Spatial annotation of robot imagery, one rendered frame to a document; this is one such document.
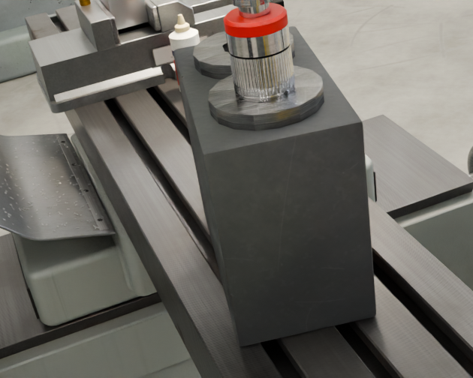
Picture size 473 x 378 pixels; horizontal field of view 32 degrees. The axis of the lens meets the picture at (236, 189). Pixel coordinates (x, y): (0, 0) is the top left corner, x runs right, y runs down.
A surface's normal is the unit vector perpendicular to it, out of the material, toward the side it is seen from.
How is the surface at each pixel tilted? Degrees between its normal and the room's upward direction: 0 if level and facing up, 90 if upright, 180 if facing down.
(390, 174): 0
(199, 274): 0
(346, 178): 90
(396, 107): 0
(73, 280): 90
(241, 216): 90
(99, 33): 90
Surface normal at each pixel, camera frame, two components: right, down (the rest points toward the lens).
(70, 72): 0.35, 0.44
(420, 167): -0.15, -0.84
